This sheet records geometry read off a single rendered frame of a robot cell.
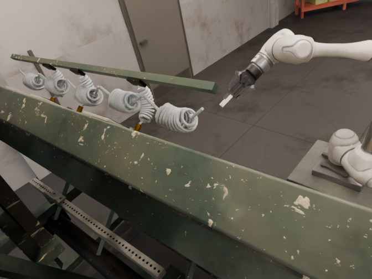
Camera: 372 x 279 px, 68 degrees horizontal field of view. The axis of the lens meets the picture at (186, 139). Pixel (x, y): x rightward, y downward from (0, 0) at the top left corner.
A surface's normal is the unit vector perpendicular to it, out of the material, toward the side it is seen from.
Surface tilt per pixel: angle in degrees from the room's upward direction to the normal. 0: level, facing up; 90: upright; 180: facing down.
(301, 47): 73
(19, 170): 90
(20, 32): 90
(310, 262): 35
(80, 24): 90
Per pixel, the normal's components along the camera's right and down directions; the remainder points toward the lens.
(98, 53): 0.72, 0.29
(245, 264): -0.51, -0.32
